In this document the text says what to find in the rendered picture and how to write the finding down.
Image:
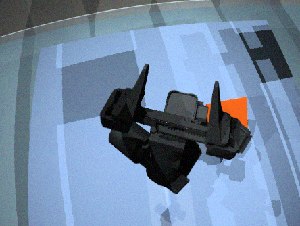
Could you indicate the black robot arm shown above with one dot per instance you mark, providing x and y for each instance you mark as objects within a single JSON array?
[{"x": 134, "y": 144}]

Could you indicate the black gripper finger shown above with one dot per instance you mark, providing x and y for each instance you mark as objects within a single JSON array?
[
  {"x": 130, "y": 99},
  {"x": 219, "y": 121}
]

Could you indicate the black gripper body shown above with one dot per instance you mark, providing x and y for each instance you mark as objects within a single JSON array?
[{"x": 169, "y": 134}]

